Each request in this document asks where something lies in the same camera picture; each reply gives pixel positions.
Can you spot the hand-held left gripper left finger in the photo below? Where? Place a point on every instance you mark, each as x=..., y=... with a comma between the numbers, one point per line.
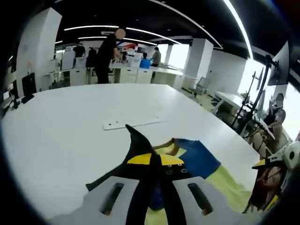
x=117, y=199

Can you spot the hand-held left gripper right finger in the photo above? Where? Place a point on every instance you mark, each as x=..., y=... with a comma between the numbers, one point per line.
x=199, y=199

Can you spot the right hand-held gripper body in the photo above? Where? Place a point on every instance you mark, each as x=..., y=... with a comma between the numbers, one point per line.
x=291, y=154

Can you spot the yellow blue black garment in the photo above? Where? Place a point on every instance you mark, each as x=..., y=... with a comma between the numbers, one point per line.
x=201, y=161

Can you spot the black monitor stand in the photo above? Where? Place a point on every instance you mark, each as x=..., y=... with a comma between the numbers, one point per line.
x=259, y=93

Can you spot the white desk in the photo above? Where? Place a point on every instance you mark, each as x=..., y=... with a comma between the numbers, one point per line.
x=228, y=97

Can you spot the black monitor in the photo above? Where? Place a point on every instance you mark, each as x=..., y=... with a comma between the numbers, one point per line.
x=280, y=65

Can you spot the white mesh office chair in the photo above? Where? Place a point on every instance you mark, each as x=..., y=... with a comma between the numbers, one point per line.
x=202, y=84

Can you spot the white counter with cabinets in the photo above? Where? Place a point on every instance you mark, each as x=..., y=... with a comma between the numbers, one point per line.
x=145, y=74

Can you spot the white storage box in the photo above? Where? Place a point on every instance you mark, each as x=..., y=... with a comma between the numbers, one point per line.
x=134, y=62

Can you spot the white air purifier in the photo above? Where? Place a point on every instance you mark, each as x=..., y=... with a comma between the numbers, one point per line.
x=68, y=60

